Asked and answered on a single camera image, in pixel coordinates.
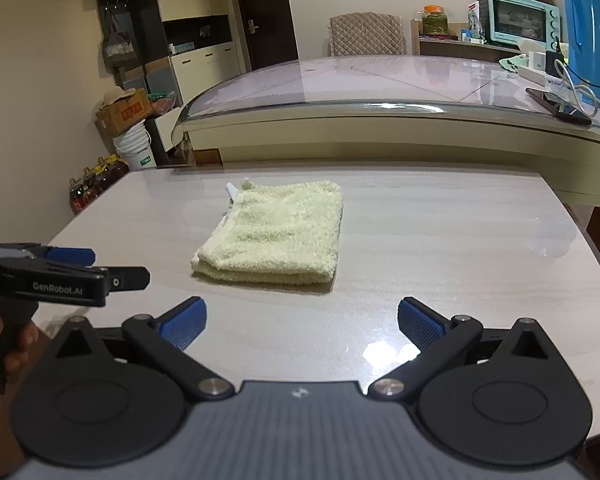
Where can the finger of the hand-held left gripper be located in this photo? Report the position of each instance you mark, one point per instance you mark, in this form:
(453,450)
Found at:
(72,256)
(130,278)

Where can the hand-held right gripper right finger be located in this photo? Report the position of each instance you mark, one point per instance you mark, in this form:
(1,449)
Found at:
(420,325)

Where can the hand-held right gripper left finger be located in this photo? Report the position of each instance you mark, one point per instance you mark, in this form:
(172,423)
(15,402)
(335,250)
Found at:
(185,325)

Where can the pale yellow towel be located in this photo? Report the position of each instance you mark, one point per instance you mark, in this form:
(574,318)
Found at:
(280,230)

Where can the cooking oil bottle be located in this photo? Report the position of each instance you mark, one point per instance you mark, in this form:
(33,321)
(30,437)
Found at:
(77,199)
(118,169)
(105,177)
(91,187)

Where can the white plastic bucket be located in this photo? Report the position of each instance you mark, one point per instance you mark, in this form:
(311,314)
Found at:
(137,152)

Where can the printed cardboard box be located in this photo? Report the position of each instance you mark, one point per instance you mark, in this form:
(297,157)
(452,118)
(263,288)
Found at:
(126,116)

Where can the tan straw hat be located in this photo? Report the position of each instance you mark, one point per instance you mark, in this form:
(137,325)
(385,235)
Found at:
(119,97)

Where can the colourful packets pile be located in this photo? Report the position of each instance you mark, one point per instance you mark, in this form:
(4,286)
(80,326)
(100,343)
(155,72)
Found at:
(161,103)

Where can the hanging grey bag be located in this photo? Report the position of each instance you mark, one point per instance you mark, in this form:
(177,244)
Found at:
(120,50)

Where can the glass-topped dining table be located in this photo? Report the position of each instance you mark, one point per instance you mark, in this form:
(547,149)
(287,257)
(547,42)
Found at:
(380,80)

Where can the dark smartphone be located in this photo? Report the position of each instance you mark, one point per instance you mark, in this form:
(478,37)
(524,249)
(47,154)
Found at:
(560,107)

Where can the white power strip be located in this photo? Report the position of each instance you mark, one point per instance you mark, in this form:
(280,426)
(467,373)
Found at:
(532,76)

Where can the wooden side shelf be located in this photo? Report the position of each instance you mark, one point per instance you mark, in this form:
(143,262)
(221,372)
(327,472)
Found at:
(445,48)

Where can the tissue box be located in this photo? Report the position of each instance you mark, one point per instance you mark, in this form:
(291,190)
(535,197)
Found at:
(512,62)

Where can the white charger block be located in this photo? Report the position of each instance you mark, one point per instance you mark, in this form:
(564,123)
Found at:
(536,60)

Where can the black charger block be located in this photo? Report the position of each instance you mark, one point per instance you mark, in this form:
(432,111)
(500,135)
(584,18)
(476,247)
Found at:
(554,64)

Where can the quilted chair back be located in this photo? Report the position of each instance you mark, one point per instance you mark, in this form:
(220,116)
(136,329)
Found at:
(367,35)

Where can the green-filled jar orange lid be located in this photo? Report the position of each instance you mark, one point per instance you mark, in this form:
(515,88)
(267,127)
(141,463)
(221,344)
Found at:
(435,21)

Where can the dark wooden door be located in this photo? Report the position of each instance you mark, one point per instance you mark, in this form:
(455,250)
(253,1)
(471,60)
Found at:
(265,5)

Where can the teal toaster oven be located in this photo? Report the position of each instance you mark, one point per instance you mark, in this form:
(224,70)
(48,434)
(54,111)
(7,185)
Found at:
(520,17)

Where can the blue thermos flask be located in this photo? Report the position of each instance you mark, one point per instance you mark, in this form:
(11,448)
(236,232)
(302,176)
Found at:
(587,35)

